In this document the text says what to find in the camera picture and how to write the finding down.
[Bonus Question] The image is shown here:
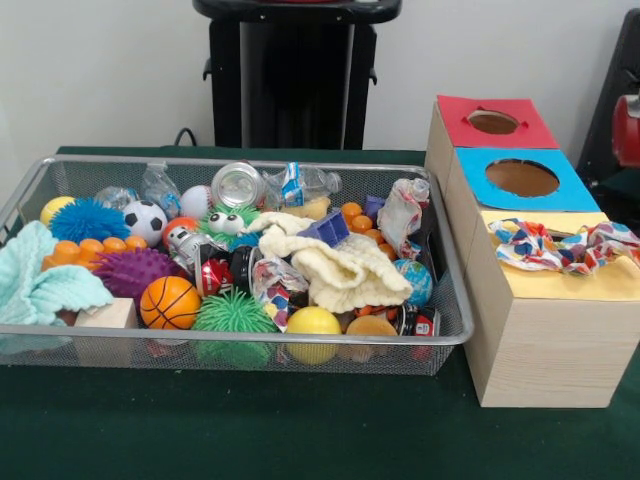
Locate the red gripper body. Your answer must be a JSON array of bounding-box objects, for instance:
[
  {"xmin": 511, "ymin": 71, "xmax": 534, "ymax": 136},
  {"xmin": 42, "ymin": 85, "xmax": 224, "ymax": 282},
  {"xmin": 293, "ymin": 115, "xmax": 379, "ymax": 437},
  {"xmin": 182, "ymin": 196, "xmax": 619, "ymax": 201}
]
[{"xmin": 612, "ymin": 93, "xmax": 640, "ymax": 169}]

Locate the colourful dotted cloth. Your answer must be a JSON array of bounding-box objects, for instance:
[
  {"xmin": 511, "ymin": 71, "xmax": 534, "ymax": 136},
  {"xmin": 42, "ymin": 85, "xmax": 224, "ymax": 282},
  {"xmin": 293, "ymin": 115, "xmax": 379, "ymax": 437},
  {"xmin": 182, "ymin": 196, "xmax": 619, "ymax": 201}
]
[{"xmin": 488, "ymin": 217, "xmax": 640, "ymax": 276}]

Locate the wooden box with three holes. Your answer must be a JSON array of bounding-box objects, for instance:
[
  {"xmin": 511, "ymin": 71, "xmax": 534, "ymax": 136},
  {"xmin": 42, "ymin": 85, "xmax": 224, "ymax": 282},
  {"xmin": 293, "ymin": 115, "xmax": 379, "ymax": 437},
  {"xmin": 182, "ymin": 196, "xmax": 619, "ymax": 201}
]
[{"xmin": 423, "ymin": 94, "xmax": 640, "ymax": 408}]

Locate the silver mesh bin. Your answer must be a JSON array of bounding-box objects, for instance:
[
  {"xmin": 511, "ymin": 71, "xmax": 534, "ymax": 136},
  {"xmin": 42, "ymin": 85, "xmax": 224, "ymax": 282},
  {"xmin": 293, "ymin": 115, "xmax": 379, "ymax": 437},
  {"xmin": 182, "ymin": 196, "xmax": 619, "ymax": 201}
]
[{"xmin": 0, "ymin": 154, "xmax": 475, "ymax": 377}]

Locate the dark green tablecloth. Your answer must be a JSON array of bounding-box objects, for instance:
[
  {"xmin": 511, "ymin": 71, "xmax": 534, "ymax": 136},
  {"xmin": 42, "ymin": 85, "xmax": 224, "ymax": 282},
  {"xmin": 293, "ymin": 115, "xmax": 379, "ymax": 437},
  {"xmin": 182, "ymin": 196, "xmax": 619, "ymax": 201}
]
[
  {"xmin": 597, "ymin": 164, "xmax": 640, "ymax": 211},
  {"xmin": 0, "ymin": 144, "xmax": 640, "ymax": 480}
]

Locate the blue globe ball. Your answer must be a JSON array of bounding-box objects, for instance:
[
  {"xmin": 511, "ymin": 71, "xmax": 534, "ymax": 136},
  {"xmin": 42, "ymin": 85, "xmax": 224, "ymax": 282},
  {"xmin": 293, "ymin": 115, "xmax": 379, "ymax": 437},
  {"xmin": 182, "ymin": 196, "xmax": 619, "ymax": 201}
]
[{"xmin": 391, "ymin": 258, "xmax": 434, "ymax": 307}]

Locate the purple toy block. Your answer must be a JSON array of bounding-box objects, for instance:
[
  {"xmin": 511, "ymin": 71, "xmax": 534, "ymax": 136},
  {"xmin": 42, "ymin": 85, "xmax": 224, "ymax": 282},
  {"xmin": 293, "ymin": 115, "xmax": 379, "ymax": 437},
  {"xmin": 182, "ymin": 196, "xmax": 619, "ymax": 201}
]
[{"xmin": 297, "ymin": 209, "xmax": 351, "ymax": 246}]

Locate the cream knitted cloth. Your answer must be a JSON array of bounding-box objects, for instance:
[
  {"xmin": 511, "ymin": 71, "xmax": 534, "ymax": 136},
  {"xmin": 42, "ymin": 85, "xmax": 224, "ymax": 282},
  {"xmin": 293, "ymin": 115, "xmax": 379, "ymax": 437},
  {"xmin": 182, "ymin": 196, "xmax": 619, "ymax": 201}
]
[{"xmin": 247, "ymin": 209, "xmax": 414, "ymax": 315}]

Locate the smooth yellow ball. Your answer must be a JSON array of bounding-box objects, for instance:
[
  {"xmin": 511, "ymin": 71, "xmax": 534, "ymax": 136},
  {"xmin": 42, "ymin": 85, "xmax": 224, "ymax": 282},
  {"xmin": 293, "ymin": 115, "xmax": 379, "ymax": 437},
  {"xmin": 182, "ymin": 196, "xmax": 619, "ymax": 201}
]
[{"xmin": 285, "ymin": 305, "xmax": 344, "ymax": 365}]

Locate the green spiky rubber ball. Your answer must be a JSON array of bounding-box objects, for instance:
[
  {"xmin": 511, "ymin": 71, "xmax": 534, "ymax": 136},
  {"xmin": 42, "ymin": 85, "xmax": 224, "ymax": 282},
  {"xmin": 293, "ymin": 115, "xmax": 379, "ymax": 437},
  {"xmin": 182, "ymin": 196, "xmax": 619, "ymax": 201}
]
[{"xmin": 191, "ymin": 292, "xmax": 279, "ymax": 334}]

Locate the orange toy basketball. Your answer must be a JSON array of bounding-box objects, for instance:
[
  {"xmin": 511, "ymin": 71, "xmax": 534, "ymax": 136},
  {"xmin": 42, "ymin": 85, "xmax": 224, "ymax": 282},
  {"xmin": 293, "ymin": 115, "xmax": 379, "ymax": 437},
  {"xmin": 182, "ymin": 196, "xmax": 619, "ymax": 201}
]
[{"xmin": 138, "ymin": 275, "xmax": 202, "ymax": 331}]

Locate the small soccer ball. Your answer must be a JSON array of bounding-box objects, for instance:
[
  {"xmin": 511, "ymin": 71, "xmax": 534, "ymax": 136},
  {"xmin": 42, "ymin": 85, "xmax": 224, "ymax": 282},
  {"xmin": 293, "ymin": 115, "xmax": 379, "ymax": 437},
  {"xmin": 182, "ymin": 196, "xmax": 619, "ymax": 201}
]
[{"xmin": 122, "ymin": 199, "xmax": 169, "ymax": 235}]

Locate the purple spiky ball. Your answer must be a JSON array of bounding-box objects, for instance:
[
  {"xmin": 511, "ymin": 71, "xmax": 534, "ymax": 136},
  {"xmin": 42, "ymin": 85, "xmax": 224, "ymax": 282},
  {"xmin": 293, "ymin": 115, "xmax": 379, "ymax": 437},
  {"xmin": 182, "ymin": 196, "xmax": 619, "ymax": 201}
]
[{"xmin": 92, "ymin": 248, "xmax": 176, "ymax": 299}]

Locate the blue spiky rubber ball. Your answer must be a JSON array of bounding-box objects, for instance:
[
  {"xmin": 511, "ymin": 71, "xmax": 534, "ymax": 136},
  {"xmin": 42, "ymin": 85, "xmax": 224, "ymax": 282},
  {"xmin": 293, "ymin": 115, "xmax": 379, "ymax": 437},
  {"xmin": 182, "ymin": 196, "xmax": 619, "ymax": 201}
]
[{"xmin": 48, "ymin": 197, "xmax": 131, "ymax": 244}]

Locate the mint green cloth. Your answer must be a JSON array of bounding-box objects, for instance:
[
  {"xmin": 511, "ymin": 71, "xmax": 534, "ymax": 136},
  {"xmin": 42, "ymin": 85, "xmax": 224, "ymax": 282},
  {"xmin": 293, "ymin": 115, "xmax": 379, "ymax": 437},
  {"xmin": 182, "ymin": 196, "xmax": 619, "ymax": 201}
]
[{"xmin": 0, "ymin": 219, "xmax": 115, "ymax": 326}]

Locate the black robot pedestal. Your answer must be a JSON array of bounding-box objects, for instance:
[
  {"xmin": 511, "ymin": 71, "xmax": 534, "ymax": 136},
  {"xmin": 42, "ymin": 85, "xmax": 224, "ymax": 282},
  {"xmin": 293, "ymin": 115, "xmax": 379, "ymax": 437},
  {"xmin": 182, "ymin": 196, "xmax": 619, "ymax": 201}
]
[{"xmin": 192, "ymin": 0, "xmax": 404, "ymax": 150}]

